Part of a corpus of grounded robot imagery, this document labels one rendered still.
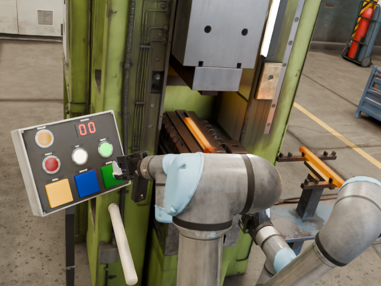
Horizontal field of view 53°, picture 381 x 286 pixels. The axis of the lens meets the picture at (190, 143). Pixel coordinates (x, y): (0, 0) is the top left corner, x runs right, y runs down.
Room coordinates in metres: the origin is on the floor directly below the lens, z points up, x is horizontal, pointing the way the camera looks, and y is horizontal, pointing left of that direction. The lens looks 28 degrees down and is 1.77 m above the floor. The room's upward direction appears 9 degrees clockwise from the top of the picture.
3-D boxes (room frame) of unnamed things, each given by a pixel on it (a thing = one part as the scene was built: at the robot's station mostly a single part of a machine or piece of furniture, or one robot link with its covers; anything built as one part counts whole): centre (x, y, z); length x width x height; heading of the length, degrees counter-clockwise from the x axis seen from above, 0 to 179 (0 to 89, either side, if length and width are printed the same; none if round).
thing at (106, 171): (1.13, 0.26, 1.01); 0.07 x 0.05 x 0.07; 138
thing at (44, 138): (1.04, 0.46, 1.16); 0.05 x 0.03 x 0.04; 113
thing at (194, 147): (1.63, 0.02, 0.96); 0.42 x 0.20 x 0.09; 23
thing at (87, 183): (1.05, 0.32, 1.01); 0.07 x 0.05 x 0.07; 138
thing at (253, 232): (1.03, -0.26, 0.97); 0.12 x 0.08 x 0.09; 23
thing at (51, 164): (1.01, 0.42, 1.09); 0.05 x 0.03 x 0.04; 113
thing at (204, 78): (1.63, 0.02, 1.32); 0.42 x 0.20 x 0.10; 23
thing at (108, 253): (1.40, 0.31, 0.36); 0.09 x 0.07 x 0.12; 113
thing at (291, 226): (1.47, -0.58, 0.73); 0.40 x 0.30 x 0.02; 112
